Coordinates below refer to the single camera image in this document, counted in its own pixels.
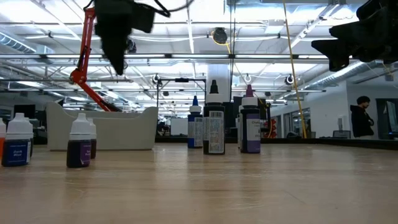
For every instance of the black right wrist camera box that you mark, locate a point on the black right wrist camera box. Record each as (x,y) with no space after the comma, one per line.
(373,7)

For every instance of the small maroon dropper bottle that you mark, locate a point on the small maroon dropper bottle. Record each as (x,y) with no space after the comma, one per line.
(93,149)

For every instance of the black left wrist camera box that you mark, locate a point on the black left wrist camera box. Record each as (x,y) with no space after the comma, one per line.
(143,17)

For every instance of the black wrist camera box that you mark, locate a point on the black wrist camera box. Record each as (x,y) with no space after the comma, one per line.
(143,17)
(373,7)

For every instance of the small dark blue dropper bottle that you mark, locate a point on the small dark blue dropper bottle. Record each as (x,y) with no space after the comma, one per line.
(15,154)

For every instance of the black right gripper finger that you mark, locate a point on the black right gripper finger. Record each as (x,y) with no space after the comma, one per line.
(363,28)
(339,51)

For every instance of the small orange dropper bottle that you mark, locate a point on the small orange dropper bottle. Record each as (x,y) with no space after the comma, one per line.
(2,146)

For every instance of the large blue food colouring bottle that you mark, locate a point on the large blue food colouring bottle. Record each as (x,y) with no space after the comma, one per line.
(192,130)

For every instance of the large black food colouring bottle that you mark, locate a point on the large black food colouring bottle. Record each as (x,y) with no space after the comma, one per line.
(214,133)

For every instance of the red machine in background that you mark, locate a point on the red machine in background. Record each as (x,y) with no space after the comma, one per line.
(273,129)

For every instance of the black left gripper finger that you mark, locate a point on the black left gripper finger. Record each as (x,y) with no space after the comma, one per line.
(123,49)
(112,46)

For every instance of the dark computer monitor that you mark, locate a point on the dark computer monitor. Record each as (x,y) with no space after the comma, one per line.
(24,109)

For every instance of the black metal frame stand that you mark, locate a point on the black metal frame stand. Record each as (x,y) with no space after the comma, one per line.
(182,80)

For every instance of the white background board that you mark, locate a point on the white background board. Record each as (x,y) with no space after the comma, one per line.
(179,126)

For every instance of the large purple food colouring bottle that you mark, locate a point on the large purple food colouring bottle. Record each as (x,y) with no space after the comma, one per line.
(250,133)

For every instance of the small purple dropper bottle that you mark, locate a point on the small purple dropper bottle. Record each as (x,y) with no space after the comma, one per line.
(77,155)

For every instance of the person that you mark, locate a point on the person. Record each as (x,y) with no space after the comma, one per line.
(360,121)

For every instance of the white plastic storage bin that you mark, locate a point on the white plastic storage bin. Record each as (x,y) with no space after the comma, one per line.
(124,133)

